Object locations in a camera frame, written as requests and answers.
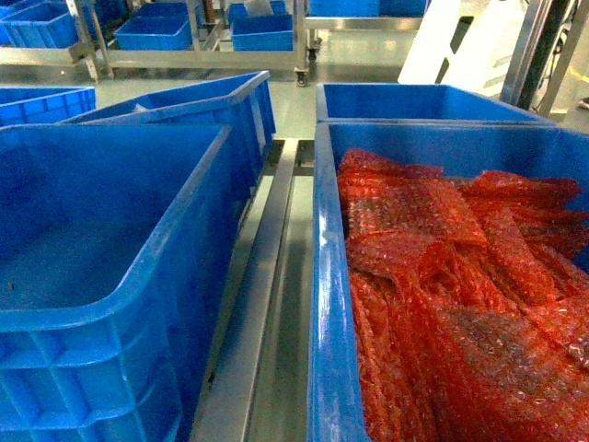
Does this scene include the tilted blue bin behind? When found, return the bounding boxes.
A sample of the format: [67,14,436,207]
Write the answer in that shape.
[64,71,275,203]

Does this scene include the blue bin behind right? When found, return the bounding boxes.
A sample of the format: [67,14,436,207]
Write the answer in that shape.
[316,83,553,124]

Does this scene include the empty blue plastic bin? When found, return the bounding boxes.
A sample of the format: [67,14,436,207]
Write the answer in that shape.
[1,124,250,441]

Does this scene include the blue bin with red bags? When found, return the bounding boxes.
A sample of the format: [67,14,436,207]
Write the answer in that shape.
[307,120,588,441]

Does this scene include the stainless steel flow rack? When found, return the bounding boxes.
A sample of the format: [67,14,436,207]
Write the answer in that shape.
[190,138,314,441]

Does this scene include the red bubble wrap bags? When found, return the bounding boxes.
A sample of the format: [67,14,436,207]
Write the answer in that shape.
[337,149,588,441]

